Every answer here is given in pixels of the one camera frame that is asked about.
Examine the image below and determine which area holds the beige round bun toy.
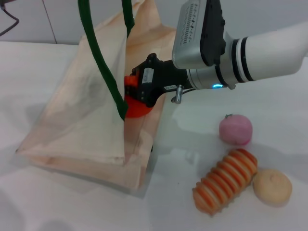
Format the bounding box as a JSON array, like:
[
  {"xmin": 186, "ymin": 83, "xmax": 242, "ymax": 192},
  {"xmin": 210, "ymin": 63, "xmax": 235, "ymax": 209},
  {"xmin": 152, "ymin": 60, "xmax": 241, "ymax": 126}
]
[{"xmin": 252, "ymin": 168, "xmax": 293, "ymax": 207}]

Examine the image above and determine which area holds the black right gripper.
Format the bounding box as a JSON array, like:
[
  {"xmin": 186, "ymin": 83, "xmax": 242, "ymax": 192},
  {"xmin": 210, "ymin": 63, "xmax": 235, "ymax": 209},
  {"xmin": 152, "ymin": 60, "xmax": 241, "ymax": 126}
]
[{"xmin": 125, "ymin": 53, "xmax": 191, "ymax": 108}]

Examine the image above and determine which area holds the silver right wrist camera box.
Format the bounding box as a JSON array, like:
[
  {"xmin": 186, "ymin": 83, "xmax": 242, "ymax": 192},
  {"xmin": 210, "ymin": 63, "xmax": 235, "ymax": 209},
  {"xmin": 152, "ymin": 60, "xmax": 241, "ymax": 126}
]
[{"xmin": 172, "ymin": 0, "xmax": 227, "ymax": 71}]

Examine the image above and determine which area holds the striped orange bread loaf toy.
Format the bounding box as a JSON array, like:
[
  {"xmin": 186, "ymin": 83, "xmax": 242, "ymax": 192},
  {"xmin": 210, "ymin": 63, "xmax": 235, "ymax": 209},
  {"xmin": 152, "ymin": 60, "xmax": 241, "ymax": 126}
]
[{"xmin": 192, "ymin": 148, "xmax": 258, "ymax": 217}]

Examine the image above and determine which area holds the right arm cable with plug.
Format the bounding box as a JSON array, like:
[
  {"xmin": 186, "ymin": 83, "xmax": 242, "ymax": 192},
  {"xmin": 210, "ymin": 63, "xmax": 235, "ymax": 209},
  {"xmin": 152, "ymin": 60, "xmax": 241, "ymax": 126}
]
[{"xmin": 171, "ymin": 84, "xmax": 196, "ymax": 104}]

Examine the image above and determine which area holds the pink toy peach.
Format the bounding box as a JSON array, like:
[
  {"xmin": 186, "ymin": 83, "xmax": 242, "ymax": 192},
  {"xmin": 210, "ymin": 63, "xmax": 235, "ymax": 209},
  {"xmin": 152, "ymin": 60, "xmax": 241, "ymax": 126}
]
[{"xmin": 218, "ymin": 114, "xmax": 253, "ymax": 146}]

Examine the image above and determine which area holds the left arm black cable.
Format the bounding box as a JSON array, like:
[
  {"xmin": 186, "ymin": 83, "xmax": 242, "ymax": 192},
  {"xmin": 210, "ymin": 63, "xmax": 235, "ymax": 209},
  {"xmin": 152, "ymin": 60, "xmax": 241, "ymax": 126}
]
[{"xmin": 0, "ymin": 4, "xmax": 20, "ymax": 37}]

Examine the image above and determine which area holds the cream handbag with green handles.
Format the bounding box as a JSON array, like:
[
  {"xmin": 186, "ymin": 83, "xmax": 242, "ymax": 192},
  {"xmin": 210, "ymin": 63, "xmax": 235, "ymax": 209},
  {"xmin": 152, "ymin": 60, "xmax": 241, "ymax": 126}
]
[{"xmin": 15, "ymin": 0, "xmax": 179, "ymax": 198}]

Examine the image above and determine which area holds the orange toy fruit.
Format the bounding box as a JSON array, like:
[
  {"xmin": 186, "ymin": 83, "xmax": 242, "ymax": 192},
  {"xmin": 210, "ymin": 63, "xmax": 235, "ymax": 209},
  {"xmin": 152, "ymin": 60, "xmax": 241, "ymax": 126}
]
[{"xmin": 124, "ymin": 76, "xmax": 153, "ymax": 119}]

